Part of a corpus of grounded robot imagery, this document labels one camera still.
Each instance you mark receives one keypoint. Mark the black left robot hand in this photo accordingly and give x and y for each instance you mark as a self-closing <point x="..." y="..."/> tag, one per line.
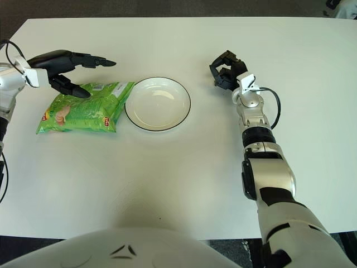
<point x="53" y="60"/>

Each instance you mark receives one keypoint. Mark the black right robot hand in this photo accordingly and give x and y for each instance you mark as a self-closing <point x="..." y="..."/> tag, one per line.
<point x="227" y="78"/>

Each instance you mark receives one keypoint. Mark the green snack bag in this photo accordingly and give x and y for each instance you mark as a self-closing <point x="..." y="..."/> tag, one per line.
<point x="89" y="114"/>

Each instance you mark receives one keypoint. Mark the white plate with black rim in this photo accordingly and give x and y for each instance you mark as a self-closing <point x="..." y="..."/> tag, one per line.
<point x="157" y="106"/>

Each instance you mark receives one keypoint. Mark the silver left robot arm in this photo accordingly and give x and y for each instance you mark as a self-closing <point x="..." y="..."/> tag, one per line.
<point x="8" y="81"/>

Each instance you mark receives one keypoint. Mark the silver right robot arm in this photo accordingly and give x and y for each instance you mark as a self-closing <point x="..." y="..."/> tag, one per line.
<point x="267" y="173"/>

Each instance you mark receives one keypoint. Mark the white background object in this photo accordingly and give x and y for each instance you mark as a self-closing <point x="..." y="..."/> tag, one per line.
<point x="347" y="8"/>

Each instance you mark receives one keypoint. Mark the black table leg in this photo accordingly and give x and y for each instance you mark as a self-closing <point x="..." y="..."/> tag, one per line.
<point x="255" y="257"/>

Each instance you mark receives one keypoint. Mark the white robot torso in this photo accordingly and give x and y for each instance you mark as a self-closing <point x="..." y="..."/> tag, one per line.
<point x="83" y="251"/>

